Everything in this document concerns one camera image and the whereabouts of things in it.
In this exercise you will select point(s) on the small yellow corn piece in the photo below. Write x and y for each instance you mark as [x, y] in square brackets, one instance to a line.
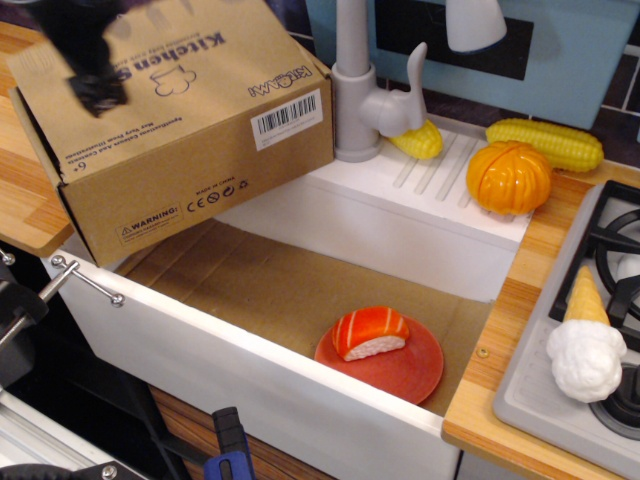
[423, 143]

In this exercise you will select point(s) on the white toy sink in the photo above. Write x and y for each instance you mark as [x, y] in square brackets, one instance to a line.
[411, 220]

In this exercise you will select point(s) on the grey toy stove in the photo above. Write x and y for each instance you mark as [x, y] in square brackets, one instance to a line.
[604, 237]

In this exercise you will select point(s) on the yellow toy corn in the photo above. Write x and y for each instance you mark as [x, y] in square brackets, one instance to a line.
[564, 147]

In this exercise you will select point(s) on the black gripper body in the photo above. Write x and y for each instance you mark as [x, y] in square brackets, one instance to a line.
[98, 94]

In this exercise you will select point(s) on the blue black clamp handle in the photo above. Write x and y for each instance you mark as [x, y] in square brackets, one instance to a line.
[234, 460]

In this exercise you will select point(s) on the toy ice cream cone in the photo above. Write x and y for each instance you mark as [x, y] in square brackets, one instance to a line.
[585, 350]

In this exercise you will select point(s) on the orange toy pumpkin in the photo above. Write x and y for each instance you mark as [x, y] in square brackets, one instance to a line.
[509, 178]

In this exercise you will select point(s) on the salmon sushi toy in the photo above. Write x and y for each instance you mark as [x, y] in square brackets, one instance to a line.
[368, 332]

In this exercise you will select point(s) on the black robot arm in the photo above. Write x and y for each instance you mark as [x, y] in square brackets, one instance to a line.
[76, 29]

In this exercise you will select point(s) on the cardboard sheet in sink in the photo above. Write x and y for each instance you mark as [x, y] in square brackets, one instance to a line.
[292, 296]

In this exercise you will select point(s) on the red plate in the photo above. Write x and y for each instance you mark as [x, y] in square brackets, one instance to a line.
[411, 373]

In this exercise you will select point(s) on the white lamp shade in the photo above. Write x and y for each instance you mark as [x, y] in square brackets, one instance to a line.
[473, 25]

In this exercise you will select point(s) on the grey toy faucet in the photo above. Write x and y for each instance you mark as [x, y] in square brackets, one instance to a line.
[364, 112]

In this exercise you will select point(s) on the brown cardboard box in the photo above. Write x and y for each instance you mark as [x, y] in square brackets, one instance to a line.
[223, 105]

